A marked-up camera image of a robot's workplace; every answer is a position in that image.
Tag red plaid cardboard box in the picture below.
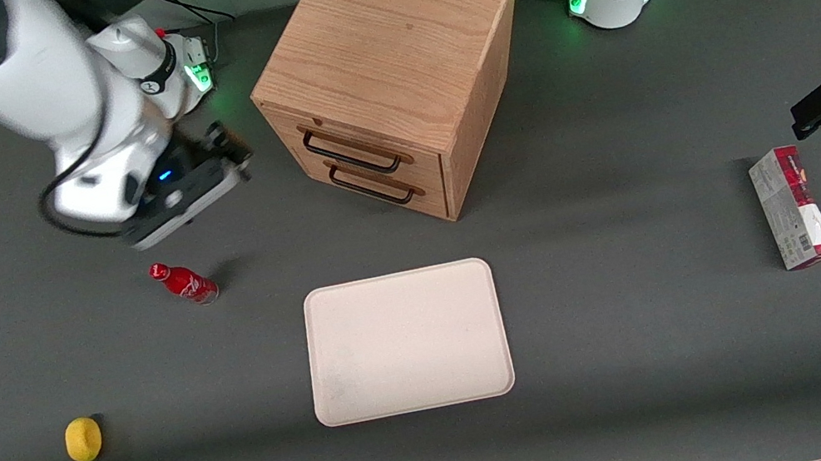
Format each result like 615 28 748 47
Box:
745 140 821 275

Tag yellow lemon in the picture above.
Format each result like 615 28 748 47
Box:
62 414 107 461

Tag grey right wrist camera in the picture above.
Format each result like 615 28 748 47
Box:
118 162 261 254

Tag red cola bottle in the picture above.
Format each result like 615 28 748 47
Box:
147 253 222 314

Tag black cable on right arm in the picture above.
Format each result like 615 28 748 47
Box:
22 97 135 250

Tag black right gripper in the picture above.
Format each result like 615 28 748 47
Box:
106 116 264 235

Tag black metal drawer handle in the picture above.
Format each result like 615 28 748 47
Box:
297 107 417 189
324 146 428 219

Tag wooden drawer cabinet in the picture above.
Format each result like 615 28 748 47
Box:
233 0 558 254

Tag wooden drawer front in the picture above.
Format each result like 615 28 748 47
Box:
266 78 446 205
287 125 453 245

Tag beige rectangular tray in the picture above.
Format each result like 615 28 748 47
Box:
293 254 519 430

